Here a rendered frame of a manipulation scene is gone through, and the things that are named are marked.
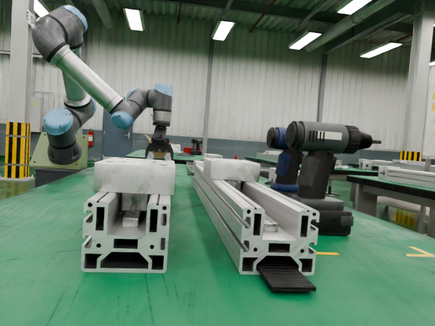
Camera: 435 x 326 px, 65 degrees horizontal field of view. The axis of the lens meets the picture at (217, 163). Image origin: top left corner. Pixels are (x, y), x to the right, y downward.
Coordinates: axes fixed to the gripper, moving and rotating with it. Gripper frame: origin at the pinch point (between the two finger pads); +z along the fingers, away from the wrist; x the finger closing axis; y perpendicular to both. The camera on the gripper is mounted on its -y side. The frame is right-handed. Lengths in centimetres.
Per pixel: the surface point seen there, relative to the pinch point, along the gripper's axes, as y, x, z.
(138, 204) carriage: -90, 0, -3
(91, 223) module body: -98, 5, -2
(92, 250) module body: -98, 5, 1
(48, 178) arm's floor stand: 23, 49, 8
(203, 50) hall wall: 1076, -103, -336
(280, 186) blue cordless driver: -54, -33, -3
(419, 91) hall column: 570, -552, -164
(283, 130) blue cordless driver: -53, -33, -17
